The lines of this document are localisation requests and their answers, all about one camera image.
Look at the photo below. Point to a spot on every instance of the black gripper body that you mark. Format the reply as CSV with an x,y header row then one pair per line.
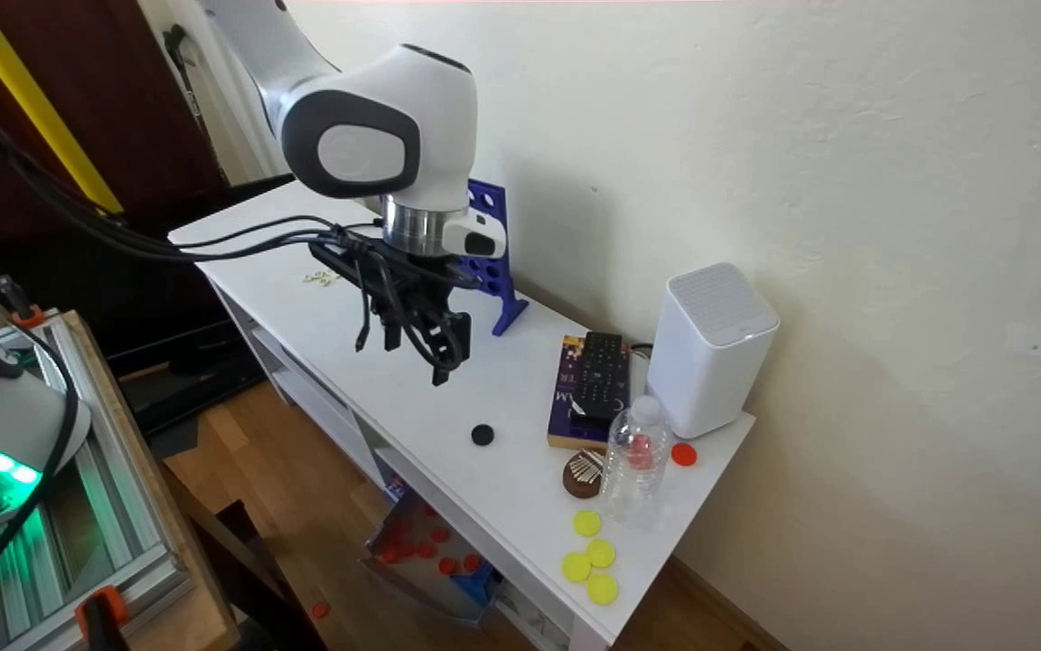
x,y
413,288

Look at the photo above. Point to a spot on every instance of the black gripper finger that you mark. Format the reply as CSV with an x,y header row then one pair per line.
x,y
462,339
433,348

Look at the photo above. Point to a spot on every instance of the black game chip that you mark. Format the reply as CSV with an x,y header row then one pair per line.
x,y
483,436

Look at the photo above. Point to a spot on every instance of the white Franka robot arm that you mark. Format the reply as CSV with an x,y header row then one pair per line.
x,y
426,120

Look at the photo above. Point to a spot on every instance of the blue connect four gameboard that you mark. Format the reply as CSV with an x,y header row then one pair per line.
x,y
502,285

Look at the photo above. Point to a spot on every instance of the red game chip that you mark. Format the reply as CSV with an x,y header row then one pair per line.
x,y
319,611
684,453
638,453

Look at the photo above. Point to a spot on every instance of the yellow game chip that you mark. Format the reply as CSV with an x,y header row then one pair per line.
x,y
602,593
589,521
602,552
577,567

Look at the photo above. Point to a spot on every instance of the black remote control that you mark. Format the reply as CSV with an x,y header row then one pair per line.
x,y
602,376

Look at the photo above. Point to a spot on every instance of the small brown jar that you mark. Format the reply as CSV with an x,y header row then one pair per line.
x,y
581,476

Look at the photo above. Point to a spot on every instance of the box of red chips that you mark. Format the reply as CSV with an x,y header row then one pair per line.
x,y
436,561

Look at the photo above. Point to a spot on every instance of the clear plastic bottle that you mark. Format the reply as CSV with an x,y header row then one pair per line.
x,y
638,483

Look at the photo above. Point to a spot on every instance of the white box speaker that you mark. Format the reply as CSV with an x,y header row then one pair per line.
x,y
713,348

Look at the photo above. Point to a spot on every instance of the black furniture piece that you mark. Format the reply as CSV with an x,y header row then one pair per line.
x,y
146,321

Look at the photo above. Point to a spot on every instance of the dark brown door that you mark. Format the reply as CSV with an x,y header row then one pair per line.
x,y
137,75

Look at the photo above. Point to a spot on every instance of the yellow bar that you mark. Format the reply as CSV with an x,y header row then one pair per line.
x,y
54,127

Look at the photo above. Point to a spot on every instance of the orange clamp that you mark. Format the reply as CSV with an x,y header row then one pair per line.
x,y
102,618

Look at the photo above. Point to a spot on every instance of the grey device with green light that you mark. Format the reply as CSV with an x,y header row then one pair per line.
x,y
2,423

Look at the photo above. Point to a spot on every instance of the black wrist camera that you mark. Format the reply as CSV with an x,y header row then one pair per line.
x,y
343,255

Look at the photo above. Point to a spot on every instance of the white door frame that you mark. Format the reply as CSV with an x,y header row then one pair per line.
x,y
217,127

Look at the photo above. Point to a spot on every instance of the aluminium frame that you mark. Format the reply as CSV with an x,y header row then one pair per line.
x,y
126,531

